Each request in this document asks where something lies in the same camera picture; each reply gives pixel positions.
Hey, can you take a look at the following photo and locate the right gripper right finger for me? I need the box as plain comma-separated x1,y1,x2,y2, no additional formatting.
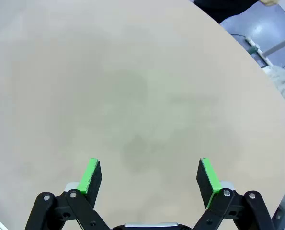
192,158,276,230

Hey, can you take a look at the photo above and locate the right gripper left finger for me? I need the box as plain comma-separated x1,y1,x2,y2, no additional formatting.
24,158,112,230

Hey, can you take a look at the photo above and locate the white crumpled bag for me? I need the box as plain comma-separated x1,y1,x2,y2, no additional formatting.
262,66,285,104

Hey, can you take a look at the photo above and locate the person in black t-shirt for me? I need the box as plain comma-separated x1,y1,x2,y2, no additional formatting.
194,0,262,24

